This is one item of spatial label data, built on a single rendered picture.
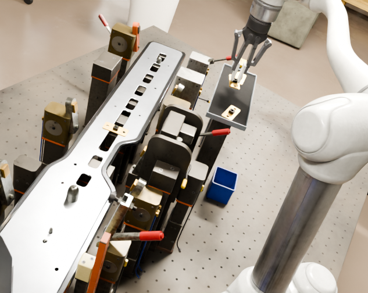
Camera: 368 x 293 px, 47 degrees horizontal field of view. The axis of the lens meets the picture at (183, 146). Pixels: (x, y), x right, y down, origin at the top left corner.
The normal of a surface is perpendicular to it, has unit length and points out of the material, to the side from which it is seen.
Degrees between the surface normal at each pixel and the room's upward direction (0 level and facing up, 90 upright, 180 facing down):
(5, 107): 0
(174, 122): 0
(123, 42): 90
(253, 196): 0
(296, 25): 93
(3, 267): 90
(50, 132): 90
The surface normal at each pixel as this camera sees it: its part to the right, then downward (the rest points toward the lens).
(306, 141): -0.84, -0.09
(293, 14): -0.34, 0.58
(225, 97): 0.27, -0.73
